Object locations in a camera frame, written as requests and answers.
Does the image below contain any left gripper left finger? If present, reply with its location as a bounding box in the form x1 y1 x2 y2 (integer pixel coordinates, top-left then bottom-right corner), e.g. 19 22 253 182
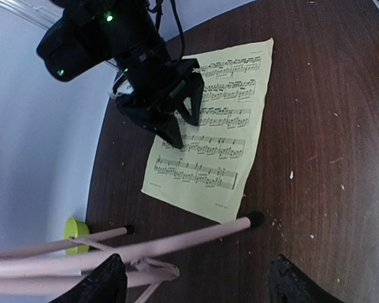
51 254 127 303

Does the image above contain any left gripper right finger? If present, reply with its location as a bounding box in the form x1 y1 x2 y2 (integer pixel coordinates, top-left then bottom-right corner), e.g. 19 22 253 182
268 254 342 303

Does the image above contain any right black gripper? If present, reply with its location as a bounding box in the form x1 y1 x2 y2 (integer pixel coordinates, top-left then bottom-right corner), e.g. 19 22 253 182
115 58 204 149

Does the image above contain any pink music stand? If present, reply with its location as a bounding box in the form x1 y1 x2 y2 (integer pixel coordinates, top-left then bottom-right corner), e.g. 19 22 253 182
0 211 264 302

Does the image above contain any yellowed sheet music paper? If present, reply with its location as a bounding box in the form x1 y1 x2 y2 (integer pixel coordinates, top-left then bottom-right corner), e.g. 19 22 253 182
141 39 274 223

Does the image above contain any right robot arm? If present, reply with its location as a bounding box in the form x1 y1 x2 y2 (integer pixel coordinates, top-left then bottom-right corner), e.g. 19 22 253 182
37 1 204 149

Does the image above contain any green bowl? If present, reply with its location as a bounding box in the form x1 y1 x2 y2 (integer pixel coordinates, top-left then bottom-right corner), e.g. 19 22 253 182
64 217 90 255

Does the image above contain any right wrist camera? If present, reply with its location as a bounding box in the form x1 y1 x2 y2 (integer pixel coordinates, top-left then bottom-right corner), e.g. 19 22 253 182
109 78 134 99

